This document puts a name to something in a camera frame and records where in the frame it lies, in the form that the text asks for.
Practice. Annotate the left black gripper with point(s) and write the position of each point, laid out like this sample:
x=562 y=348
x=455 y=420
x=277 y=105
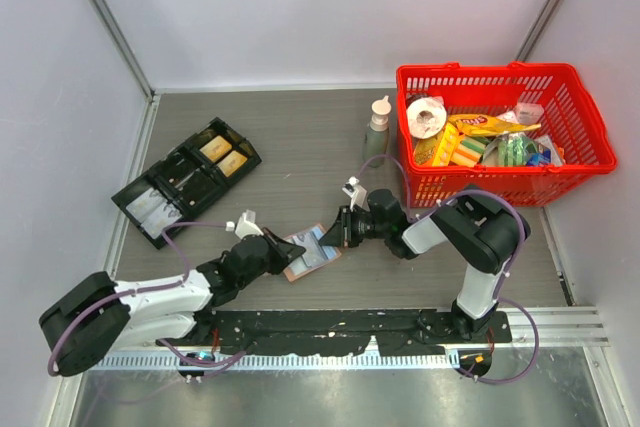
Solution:
x=284 y=251

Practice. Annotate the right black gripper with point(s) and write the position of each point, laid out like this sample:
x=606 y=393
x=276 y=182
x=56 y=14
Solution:
x=344 y=223

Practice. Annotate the pink card holder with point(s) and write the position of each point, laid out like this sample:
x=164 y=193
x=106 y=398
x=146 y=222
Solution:
x=297 y=270

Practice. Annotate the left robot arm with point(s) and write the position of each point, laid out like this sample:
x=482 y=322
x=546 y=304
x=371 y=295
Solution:
x=100 y=314

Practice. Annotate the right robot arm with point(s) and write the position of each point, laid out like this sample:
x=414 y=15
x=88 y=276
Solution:
x=484 y=229

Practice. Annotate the gold card stack lower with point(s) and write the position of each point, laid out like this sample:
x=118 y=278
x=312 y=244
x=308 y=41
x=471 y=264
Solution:
x=231 y=163

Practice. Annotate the gold card stack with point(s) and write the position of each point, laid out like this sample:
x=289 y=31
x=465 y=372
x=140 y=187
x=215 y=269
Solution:
x=231 y=163
x=216 y=149

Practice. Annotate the black card organizer tray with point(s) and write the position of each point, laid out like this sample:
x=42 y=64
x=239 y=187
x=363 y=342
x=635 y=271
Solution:
x=187 y=179

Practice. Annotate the silver card stack lower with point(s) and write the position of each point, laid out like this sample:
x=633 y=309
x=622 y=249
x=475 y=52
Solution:
x=159 y=219

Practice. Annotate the silver card stack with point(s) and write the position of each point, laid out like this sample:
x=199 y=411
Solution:
x=143 y=205
x=159 y=219

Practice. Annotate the gold card stack upper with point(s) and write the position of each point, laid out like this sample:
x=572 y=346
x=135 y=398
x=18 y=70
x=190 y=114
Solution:
x=216 y=149

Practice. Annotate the silver card stack upper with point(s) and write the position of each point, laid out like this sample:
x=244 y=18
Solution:
x=143 y=205

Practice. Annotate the green pump bottle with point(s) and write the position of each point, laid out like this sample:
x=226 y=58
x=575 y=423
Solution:
x=377 y=133

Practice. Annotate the yellow green sponge pack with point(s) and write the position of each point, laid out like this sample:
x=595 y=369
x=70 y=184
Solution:
x=454 y=147

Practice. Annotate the toilet paper roll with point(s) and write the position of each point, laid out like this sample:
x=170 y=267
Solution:
x=426 y=117

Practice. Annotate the yellow chips bag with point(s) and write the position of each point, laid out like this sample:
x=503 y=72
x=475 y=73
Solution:
x=480 y=125

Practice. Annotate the green packaged item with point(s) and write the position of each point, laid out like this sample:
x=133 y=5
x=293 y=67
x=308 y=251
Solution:
x=512 y=150

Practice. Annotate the blue packaged item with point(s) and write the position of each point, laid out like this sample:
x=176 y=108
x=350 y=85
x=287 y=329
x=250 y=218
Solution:
x=541 y=155

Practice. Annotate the white small packet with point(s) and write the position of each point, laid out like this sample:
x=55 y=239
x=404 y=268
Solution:
x=528 y=113

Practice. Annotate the red shopping basket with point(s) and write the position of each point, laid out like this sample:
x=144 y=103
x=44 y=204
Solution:
x=569 y=146

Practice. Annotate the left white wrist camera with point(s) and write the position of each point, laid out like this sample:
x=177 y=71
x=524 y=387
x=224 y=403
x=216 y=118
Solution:
x=245 y=226

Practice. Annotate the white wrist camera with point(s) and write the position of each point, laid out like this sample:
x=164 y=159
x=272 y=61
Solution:
x=356 y=192
x=245 y=226

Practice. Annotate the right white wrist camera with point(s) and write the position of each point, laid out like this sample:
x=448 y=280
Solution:
x=356 y=192

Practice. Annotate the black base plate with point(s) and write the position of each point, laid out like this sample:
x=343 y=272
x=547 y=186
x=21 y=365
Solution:
x=338 y=333

